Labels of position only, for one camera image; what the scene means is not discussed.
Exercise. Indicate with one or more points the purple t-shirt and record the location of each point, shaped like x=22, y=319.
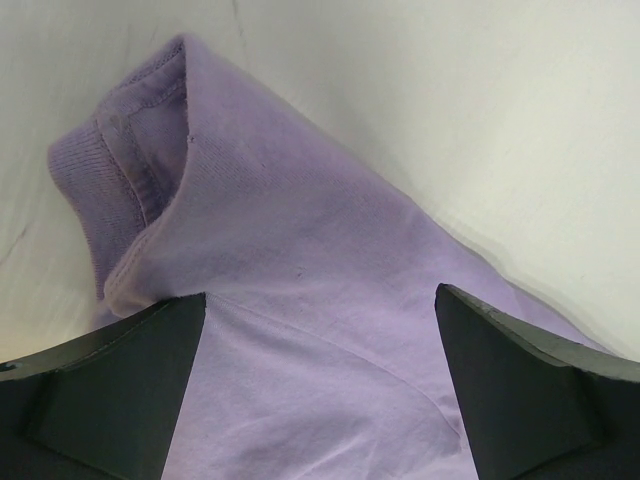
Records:
x=320, y=356

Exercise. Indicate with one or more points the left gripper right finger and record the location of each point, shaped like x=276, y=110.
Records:
x=536, y=405

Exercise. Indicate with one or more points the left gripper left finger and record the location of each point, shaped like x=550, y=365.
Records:
x=104, y=405

